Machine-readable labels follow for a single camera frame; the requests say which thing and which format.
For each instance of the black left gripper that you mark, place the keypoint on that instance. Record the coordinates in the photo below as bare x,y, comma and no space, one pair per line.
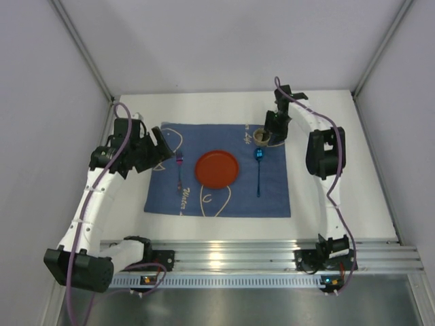
149,149

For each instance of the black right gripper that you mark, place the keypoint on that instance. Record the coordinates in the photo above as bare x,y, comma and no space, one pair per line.
275,119

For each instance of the small brown cup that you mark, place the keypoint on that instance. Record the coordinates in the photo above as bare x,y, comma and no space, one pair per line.
261,137

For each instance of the iridescent purple fork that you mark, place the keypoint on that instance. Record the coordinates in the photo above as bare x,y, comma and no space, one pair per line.
179,162

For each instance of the blue metallic spoon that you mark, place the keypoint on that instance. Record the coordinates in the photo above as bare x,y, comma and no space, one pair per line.
259,155

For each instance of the blue fish placemat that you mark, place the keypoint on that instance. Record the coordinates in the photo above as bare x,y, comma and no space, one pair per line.
236,200

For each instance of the red plate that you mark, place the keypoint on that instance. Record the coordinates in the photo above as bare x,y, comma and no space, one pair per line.
216,169

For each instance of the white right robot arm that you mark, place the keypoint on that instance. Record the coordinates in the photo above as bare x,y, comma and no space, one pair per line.
325,160

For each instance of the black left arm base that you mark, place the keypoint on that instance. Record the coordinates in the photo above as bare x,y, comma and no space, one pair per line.
157,256

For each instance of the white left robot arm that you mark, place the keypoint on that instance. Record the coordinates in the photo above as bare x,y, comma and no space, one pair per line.
78,260

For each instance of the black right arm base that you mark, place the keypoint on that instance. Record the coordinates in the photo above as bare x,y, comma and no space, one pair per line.
319,259

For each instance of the grey slotted cable duct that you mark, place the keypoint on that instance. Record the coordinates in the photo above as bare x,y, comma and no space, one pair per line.
224,281

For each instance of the aluminium mounting rail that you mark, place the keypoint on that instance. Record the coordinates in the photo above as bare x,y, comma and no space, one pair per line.
279,256

